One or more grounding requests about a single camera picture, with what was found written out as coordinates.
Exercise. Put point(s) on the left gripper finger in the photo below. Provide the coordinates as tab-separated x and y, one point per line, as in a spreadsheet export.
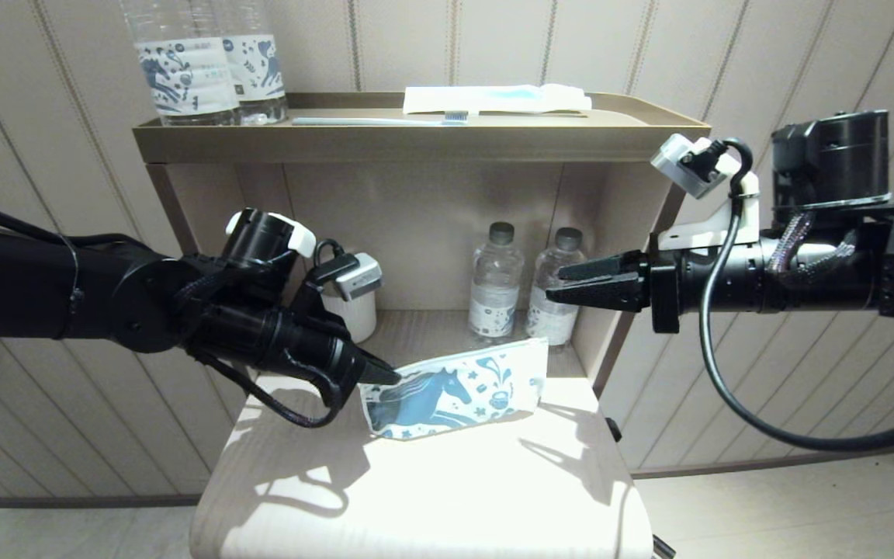
377	369

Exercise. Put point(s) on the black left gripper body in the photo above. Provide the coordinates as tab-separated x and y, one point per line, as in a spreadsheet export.
307	341

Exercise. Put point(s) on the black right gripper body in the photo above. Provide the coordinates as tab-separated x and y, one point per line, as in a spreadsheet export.
695	283

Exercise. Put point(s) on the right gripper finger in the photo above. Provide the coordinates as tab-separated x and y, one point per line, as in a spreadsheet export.
598	296
602	268

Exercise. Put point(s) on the white blue horse pouch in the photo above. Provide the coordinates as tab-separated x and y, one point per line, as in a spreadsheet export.
455	392

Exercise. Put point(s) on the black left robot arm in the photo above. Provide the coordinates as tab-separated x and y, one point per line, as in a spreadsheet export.
67	287

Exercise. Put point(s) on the small clear water bottle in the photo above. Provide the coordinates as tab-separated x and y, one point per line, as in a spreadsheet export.
556	310
493	287

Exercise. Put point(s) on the white ribbed ceramic mug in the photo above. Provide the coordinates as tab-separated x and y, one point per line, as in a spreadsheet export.
358	314

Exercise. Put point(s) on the beige wooden shelf cabinet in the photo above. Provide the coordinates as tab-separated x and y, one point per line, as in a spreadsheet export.
431	210

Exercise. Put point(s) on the white blue toothpaste packet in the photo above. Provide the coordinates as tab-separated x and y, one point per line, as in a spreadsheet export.
493	99

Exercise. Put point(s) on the pale blue toothbrush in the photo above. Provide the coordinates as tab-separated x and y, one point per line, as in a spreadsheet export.
369	121

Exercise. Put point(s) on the black caster wheel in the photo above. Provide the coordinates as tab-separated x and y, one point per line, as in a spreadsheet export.
660	549

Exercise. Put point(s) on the large clear water bottle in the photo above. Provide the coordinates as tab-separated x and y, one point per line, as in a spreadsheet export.
261	70
187	78

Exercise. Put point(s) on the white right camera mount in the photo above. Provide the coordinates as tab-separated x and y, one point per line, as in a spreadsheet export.
715	221

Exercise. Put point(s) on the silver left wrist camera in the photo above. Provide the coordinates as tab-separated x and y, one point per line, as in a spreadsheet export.
358	278

